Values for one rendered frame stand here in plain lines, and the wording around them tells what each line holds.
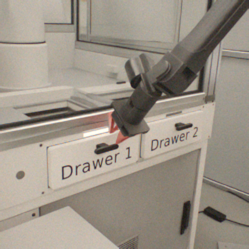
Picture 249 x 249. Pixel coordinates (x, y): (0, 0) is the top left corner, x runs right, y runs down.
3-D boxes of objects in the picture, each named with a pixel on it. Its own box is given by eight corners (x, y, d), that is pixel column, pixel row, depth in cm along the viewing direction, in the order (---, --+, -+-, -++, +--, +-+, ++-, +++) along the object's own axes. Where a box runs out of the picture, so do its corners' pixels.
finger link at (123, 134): (118, 126, 90) (133, 105, 84) (131, 147, 88) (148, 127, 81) (98, 130, 86) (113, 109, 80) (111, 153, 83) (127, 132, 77)
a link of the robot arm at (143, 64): (170, 68, 67) (190, 84, 73) (154, 31, 73) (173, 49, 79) (127, 99, 72) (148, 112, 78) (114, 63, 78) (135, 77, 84)
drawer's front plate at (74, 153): (138, 161, 99) (139, 127, 95) (51, 190, 80) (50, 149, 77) (134, 159, 100) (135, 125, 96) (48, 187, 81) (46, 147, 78)
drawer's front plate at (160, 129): (200, 139, 119) (204, 110, 115) (143, 159, 100) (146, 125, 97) (197, 138, 120) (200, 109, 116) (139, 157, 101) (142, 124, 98)
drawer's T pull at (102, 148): (119, 148, 87) (119, 144, 86) (96, 155, 82) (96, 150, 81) (110, 144, 89) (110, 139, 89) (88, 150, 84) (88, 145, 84)
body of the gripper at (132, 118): (127, 103, 85) (140, 84, 80) (147, 134, 82) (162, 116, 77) (108, 106, 81) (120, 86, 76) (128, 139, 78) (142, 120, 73)
